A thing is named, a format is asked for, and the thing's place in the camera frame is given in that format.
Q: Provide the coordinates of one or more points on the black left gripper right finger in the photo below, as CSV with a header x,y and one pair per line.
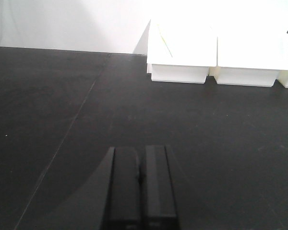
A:
x,y
158,203

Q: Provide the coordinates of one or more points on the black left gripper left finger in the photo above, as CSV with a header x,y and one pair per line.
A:
x,y
123,209

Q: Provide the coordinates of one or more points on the left white storage bin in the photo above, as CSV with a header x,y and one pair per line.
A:
x,y
194,50

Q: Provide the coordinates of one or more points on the middle white storage bin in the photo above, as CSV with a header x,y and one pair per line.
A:
x,y
246,60

